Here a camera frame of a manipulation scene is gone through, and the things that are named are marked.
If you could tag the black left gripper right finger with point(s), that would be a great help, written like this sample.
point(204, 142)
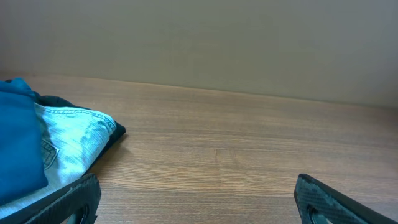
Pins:
point(318, 203)

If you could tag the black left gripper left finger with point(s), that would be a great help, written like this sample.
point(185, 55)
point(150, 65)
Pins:
point(74, 203)

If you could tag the folded blue shirt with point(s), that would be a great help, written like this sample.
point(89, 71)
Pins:
point(22, 167)

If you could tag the folded light denim jeans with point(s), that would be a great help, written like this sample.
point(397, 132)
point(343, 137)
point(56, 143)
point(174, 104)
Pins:
point(72, 138)

